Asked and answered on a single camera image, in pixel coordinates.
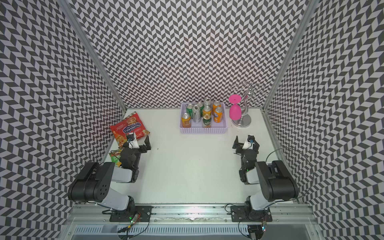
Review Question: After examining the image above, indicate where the lilac plastic basket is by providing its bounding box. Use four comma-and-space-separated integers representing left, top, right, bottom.
179, 102, 228, 134

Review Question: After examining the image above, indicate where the silver tall can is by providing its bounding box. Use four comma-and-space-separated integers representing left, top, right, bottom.
193, 104, 201, 123

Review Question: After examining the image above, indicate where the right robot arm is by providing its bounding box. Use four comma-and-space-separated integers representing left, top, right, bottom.
233, 135, 299, 221

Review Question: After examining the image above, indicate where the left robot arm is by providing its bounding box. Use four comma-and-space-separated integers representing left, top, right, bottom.
68, 135, 152, 212

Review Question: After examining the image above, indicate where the red candy bag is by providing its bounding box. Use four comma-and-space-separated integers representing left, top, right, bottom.
110, 112, 150, 148

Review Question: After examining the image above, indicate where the green snack bag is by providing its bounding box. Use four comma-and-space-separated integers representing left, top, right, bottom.
109, 149, 122, 167

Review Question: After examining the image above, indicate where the pink wine glass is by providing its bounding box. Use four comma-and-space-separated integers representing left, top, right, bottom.
229, 94, 242, 121

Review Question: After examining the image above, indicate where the orange Fanta can right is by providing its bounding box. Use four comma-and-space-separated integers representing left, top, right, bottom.
214, 107, 223, 123

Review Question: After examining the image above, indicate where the orange fanta can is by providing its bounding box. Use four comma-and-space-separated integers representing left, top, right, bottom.
203, 106, 212, 117
214, 107, 223, 123
212, 101, 222, 115

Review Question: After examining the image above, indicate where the green gold-top can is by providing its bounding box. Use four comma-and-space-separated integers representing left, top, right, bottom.
203, 114, 212, 128

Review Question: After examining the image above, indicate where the orange Fanta can back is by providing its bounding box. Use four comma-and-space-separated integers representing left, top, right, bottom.
212, 101, 222, 115

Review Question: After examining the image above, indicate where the orange Fanta can middle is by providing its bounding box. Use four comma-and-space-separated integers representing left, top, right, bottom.
203, 106, 212, 117

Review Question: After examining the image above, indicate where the white patterned can back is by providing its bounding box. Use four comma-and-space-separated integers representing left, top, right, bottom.
204, 98, 212, 107

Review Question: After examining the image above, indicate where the green can back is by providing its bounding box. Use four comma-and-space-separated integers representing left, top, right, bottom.
197, 102, 204, 117

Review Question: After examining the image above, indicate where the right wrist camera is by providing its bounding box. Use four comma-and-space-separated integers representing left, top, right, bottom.
243, 135, 256, 150

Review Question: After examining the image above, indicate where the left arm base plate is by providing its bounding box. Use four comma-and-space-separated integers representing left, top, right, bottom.
109, 205, 153, 223

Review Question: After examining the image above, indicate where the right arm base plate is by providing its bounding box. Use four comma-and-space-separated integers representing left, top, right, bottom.
229, 206, 273, 223

